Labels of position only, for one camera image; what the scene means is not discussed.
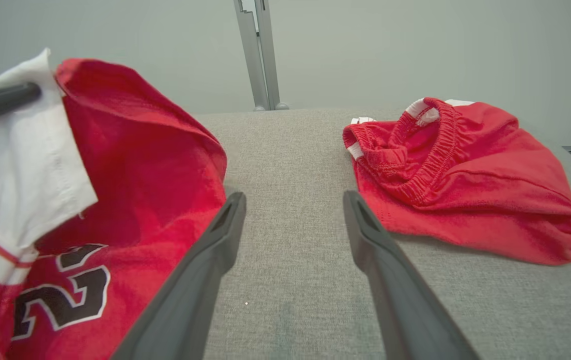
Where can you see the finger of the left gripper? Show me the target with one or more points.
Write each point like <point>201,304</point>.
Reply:
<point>0,100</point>

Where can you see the red and white jersey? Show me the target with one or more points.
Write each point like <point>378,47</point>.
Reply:
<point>140,175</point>

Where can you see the grey metal post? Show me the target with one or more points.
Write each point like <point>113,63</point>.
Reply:
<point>260,55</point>

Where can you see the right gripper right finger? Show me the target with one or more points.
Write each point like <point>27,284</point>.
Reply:
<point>405,310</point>

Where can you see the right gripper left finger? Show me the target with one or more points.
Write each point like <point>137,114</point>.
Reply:
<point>190,300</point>

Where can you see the red shorts with white trim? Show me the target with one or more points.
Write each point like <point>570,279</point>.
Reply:
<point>465,185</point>

